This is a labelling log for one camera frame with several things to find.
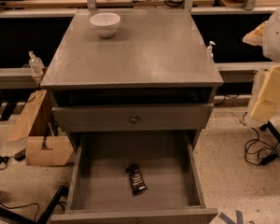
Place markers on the cardboard box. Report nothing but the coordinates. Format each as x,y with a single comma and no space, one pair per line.
48,151

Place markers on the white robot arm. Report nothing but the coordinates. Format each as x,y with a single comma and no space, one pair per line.
266,35

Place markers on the clear sanitizer bottle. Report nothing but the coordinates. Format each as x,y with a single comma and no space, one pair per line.
36,64

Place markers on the closed top drawer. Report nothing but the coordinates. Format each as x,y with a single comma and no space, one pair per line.
113,118

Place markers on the black rxbar chocolate bar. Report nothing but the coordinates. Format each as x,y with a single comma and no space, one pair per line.
136,179

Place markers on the grey wooden drawer cabinet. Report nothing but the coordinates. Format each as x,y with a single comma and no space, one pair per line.
157,57

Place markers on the round brass drawer knob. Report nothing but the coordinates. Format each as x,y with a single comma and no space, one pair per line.
134,119

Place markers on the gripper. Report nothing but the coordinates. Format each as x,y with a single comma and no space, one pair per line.
277,37

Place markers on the small white pump bottle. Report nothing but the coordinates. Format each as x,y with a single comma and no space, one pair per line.
210,48

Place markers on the black chair base leg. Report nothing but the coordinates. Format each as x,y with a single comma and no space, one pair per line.
13,218

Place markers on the black power adapter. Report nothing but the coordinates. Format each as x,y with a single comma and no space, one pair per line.
269,159

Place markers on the leaning cardboard sheet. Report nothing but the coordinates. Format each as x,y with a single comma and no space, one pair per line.
27,118

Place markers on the open middle drawer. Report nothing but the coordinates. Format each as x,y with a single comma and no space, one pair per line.
101,193

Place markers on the white ceramic bowl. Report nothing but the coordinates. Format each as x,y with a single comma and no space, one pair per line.
105,24

